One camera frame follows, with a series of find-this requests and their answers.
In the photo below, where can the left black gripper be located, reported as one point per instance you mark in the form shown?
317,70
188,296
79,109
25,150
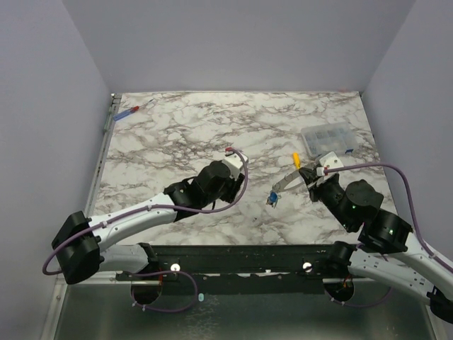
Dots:
234,185

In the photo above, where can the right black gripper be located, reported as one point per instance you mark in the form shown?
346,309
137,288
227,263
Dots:
313,182

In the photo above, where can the large grey metal keyring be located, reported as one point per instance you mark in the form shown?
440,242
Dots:
289,182

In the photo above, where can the blue key tag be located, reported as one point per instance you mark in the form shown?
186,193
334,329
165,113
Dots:
272,199

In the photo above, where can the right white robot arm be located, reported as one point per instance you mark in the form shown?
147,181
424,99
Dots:
390,250

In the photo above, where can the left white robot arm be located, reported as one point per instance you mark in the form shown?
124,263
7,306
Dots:
85,245

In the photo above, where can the clear plastic screw box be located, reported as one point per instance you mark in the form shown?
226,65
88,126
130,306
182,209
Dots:
332,137

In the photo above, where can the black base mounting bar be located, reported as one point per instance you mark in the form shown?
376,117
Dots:
244,270

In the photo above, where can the blue red screwdriver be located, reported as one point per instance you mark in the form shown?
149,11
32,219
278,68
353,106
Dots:
126,113

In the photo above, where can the yellow handled screwdriver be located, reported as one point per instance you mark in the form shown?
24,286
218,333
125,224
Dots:
296,160

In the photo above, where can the left aluminium rail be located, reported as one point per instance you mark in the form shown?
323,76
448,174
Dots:
100,163

